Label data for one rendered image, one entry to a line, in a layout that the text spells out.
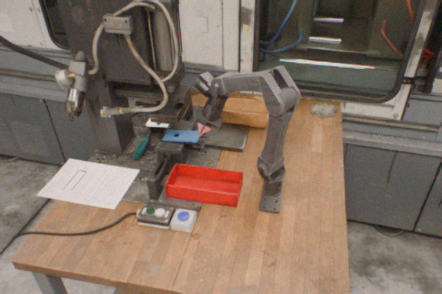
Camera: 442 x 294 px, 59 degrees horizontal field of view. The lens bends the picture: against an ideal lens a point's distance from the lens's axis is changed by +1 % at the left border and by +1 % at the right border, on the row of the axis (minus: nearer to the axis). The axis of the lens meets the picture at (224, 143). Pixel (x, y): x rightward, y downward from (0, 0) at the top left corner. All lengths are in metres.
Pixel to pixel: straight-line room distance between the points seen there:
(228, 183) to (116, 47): 0.60
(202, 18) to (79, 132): 1.19
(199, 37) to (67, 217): 1.08
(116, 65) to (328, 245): 0.90
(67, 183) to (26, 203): 1.41
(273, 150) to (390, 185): 1.17
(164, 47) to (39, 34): 1.28
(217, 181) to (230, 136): 0.26
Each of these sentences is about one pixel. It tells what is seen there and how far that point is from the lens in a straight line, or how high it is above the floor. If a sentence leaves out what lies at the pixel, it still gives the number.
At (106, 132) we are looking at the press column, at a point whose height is 1.00.
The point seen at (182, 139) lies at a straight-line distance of 1.49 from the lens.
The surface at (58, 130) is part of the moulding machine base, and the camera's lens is 2.80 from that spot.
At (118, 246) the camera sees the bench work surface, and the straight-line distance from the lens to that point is 1.29.
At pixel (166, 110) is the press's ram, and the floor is 1.14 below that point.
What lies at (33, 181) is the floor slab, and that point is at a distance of 3.11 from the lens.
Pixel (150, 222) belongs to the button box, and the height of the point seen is 0.92.
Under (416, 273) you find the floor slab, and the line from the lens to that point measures 2.49.
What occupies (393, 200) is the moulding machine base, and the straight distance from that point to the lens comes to 2.39.
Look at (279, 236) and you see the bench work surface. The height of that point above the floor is 0.90.
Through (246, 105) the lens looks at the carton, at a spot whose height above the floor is 0.94.
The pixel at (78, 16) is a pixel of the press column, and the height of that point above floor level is 1.45.
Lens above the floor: 1.87
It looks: 37 degrees down
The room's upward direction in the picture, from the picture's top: 1 degrees counter-clockwise
